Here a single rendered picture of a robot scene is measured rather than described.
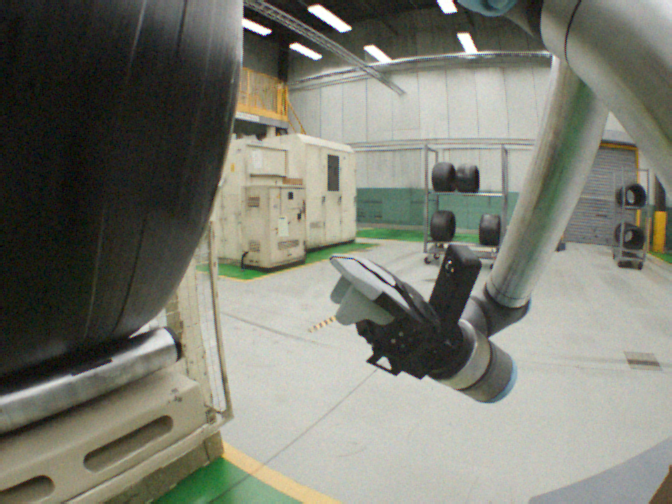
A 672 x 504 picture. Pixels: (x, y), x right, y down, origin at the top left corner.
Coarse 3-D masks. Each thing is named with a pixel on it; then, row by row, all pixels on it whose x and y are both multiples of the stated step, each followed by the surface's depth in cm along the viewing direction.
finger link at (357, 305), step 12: (336, 264) 33; (348, 264) 33; (348, 276) 33; (360, 276) 33; (372, 276) 34; (360, 288) 33; (372, 288) 33; (384, 288) 33; (348, 300) 34; (360, 300) 34; (372, 300) 33; (336, 312) 34; (348, 312) 34; (360, 312) 35; (372, 312) 35; (384, 312) 35; (348, 324) 35; (384, 324) 36
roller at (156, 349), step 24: (144, 336) 32; (168, 336) 34; (72, 360) 24; (96, 360) 26; (120, 360) 28; (144, 360) 30; (168, 360) 33; (0, 384) 16; (24, 384) 18; (48, 384) 20; (72, 384) 22; (96, 384) 25; (120, 384) 27; (0, 408) 15; (24, 408) 17; (48, 408) 19; (0, 432) 14
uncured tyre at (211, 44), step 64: (0, 0) 6; (64, 0) 9; (128, 0) 13; (192, 0) 17; (0, 64) 8; (64, 64) 11; (128, 64) 14; (192, 64) 18; (0, 128) 9; (64, 128) 12; (128, 128) 16; (192, 128) 20; (0, 192) 10; (64, 192) 14; (128, 192) 18; (192, 192) 23; (0, 256) 11; (64, 256) 16; (128, 256) 20; (192, 256) 28; (0, 320) 13; (64, 320) 18; (128, 320) 26
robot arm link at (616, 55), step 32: (480, 0) 17; (512, 0) 15; (544, 0) 14; (576, 0) 12; (608, 0) 10; (640, 0) 8; (544, 32) 16; (576, 32) 13; (608, 32) 11; (640, 32) 9; (576, 64) 15; (608, 64) 12; (640, 64) 10; (608, 96) 14; (640, 96) 11; (640, 128) 12
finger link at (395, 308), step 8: (384, 296) 33; (376, 304) 33; (384, 304) 33; (392, 304) 33; (400, 304) 33; (392, 312) 34; (400, 312) 33; (408, 312) 33; (416, 312) 35; (400, 320) 33; (408, 320) 33; (416, 320) 33; (424, 320) 35; (408, 328) 33; (416, 328) 34; (424, 328) 34
